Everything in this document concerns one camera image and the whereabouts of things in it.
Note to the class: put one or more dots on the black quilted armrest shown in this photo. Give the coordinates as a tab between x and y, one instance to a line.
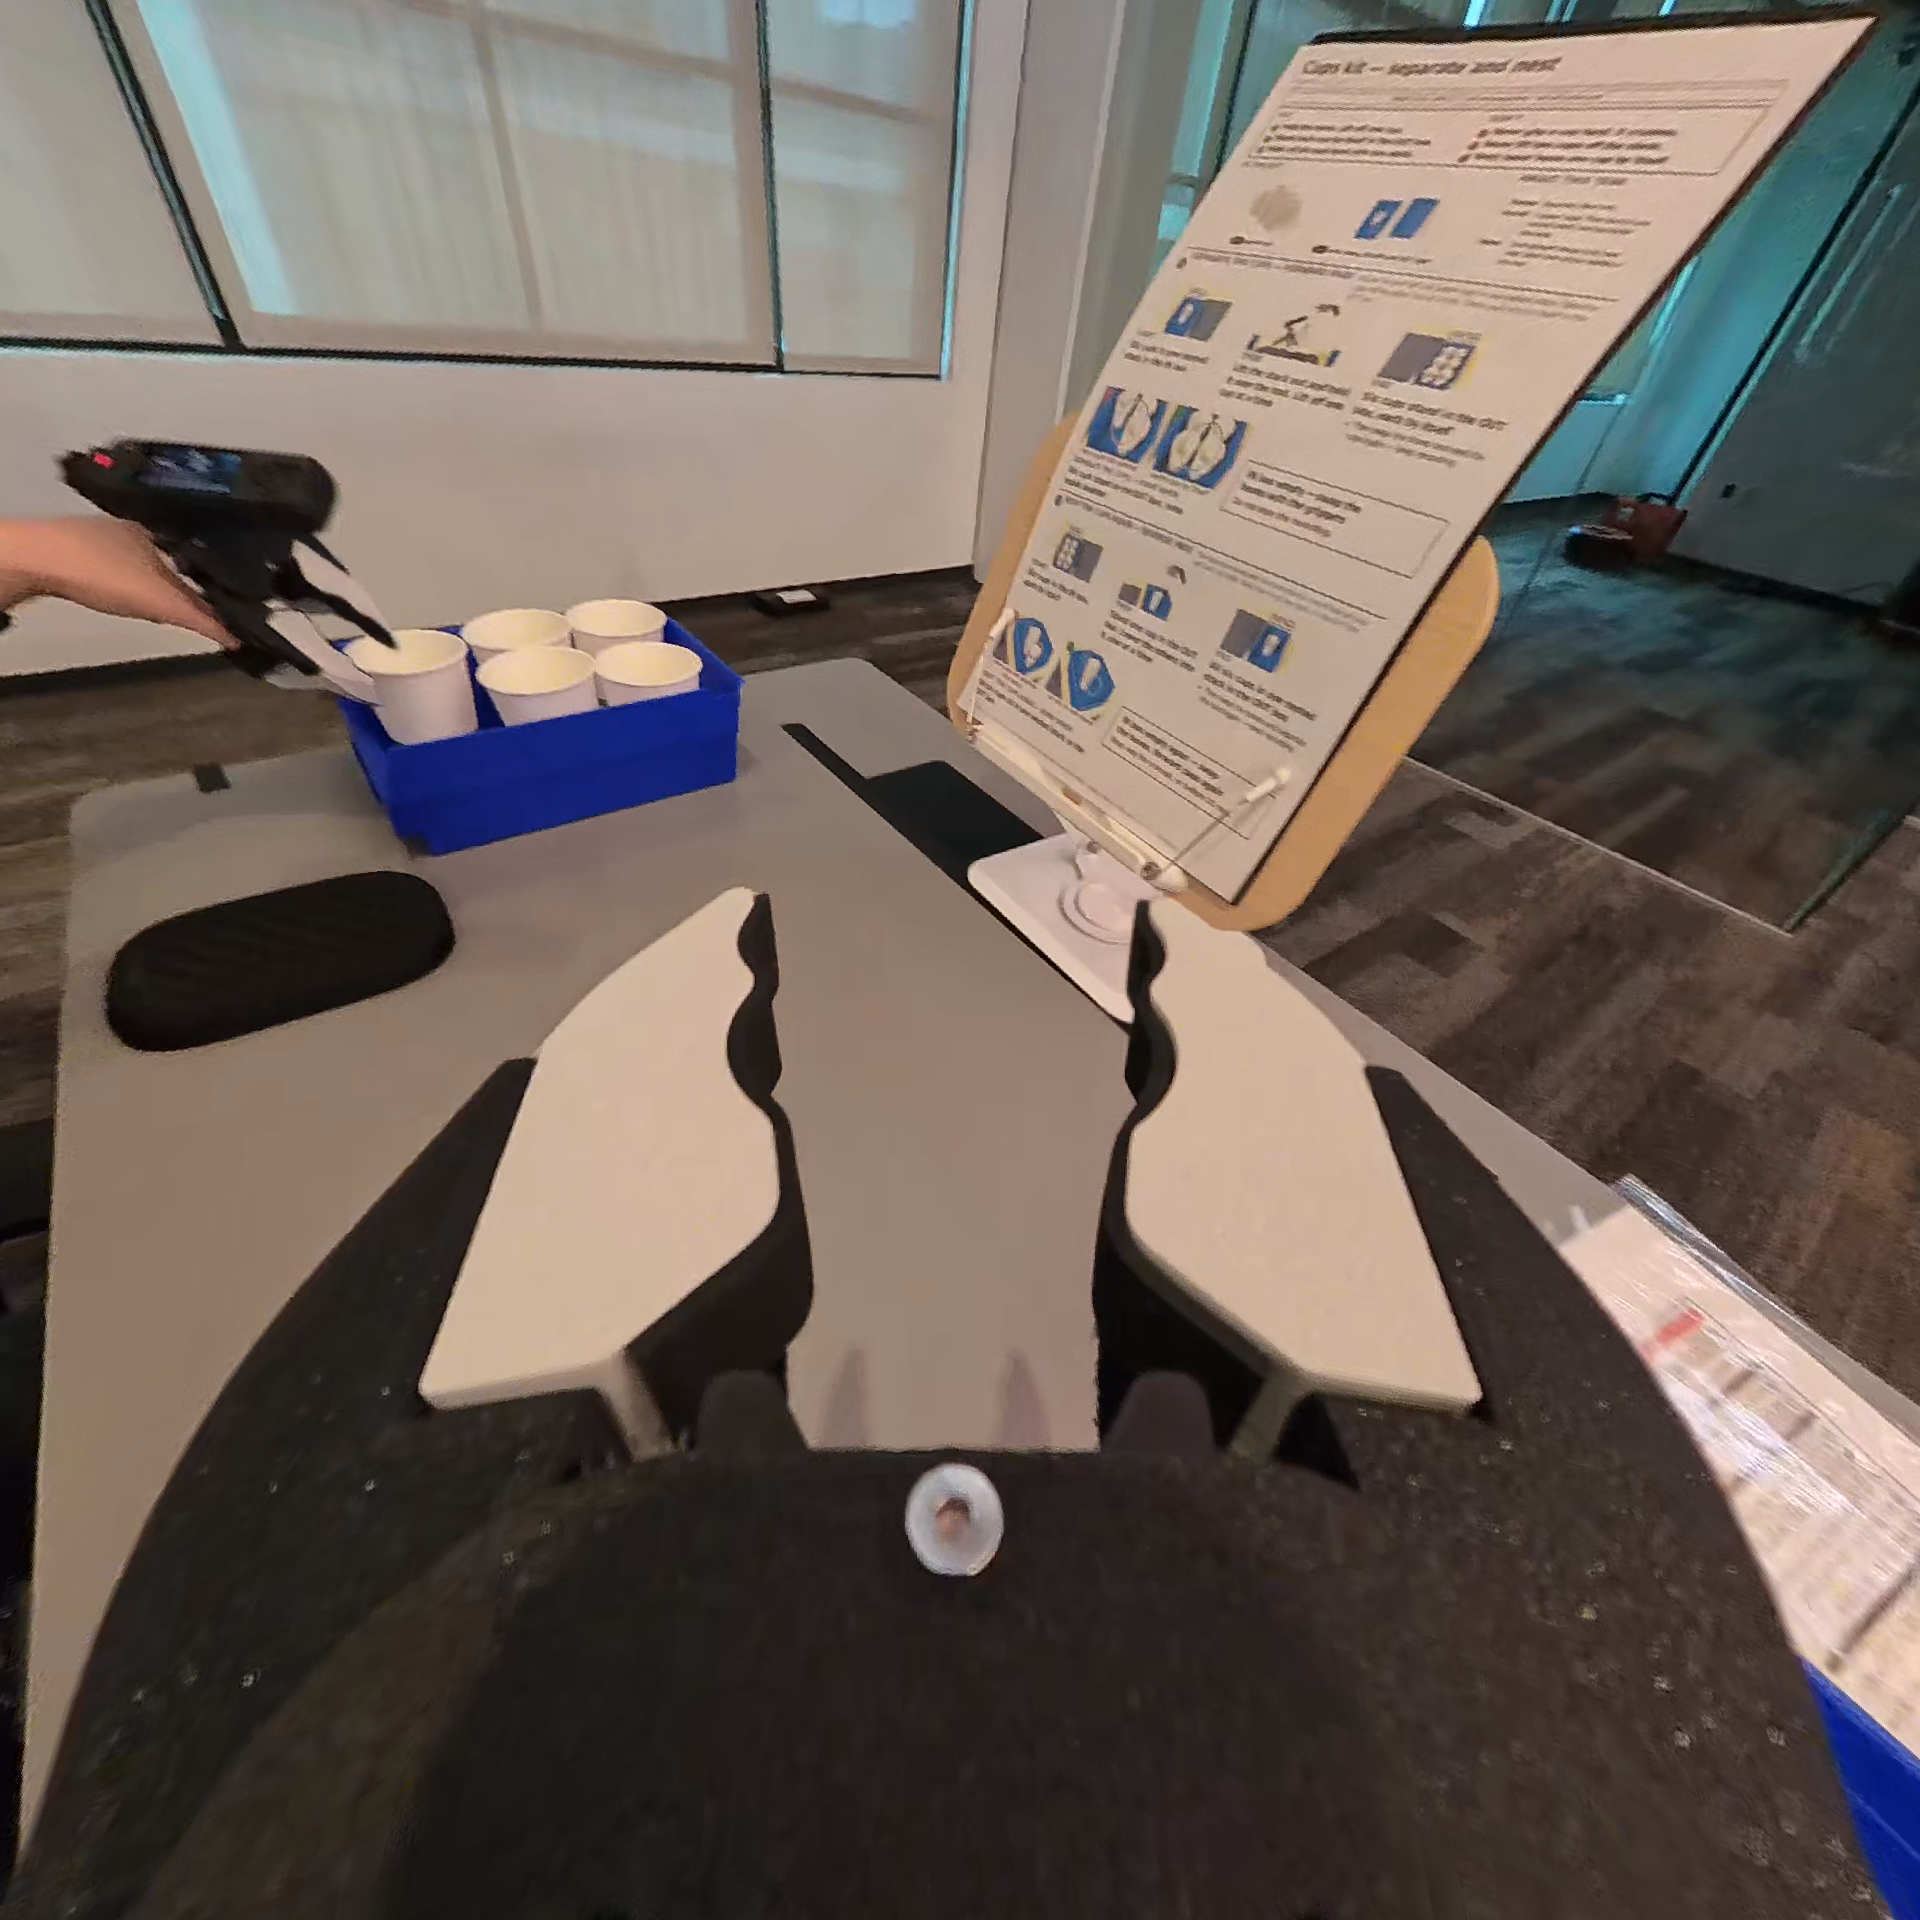
278	961

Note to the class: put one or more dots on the narrow blue plastic bin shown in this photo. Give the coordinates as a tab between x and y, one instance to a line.
569	773

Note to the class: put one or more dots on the wooden instruction clipboard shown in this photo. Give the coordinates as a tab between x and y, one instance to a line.
1350	452

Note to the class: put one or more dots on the white clipboard stand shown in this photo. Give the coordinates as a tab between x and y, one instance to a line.
1049	916

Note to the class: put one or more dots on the person's left hand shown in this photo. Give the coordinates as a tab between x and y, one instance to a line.
106	569

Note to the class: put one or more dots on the large blue plastic bin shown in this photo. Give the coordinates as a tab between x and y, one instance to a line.
1874	1785

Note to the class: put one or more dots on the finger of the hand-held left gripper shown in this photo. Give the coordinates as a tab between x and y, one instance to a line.
323	668
338	593

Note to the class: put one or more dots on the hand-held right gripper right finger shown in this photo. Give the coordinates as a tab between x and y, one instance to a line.
1290	1201

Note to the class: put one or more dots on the laminated paper sheet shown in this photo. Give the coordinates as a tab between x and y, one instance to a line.
1769	1424

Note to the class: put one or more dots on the large window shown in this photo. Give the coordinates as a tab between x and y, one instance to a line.
450	166

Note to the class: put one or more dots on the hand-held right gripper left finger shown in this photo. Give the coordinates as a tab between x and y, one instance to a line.
616	1201

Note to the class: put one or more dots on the black floor device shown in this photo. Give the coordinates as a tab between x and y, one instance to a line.
791	602

